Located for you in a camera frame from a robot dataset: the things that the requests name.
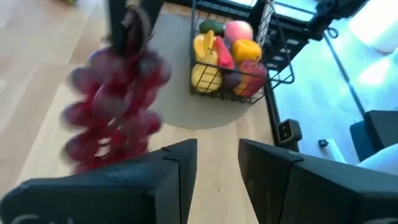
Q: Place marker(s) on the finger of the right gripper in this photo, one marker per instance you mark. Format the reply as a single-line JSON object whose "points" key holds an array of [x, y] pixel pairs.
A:
{"points": [[151, 9], [117, 21]]}

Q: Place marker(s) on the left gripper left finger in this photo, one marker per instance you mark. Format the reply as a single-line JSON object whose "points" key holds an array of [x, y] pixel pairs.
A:
{"points": [[124, 193]]}

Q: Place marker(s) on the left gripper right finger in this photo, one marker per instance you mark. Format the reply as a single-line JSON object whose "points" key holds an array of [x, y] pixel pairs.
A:
{"points": [[311, 193]]}

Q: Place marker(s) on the green avocado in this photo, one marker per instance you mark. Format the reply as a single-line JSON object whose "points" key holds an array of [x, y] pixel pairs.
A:
{"points": [[211, 26]]}

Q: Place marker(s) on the dark red grape bunch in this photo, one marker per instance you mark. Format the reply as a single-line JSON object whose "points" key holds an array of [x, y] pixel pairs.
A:
{"points": [[115, 93]]}

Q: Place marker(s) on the pink peach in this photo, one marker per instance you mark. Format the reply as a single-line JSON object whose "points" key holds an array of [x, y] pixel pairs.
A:
{"points": [[238, 30]]}

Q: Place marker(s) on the yellow bell pepper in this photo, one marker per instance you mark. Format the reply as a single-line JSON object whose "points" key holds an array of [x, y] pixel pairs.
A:
{"points": [[245, 50]]}

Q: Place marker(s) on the red yellow apple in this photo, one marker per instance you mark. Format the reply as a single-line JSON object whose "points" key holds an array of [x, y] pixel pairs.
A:
{"points": [[252, 77]]}

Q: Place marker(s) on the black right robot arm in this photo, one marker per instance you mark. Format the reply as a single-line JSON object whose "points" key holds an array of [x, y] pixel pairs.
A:
{"points": [[335, 7]]}

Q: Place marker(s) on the office chair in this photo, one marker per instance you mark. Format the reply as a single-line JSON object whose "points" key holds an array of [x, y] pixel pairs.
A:
{"points": [[376, 127]]}

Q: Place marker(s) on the grey round mat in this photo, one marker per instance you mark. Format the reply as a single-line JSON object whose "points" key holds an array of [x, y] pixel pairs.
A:
{"points": [[186, 112]]}

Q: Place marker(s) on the small black table camera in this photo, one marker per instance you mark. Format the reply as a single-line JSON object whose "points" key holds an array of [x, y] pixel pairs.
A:
{"points": [[289, 132]]}

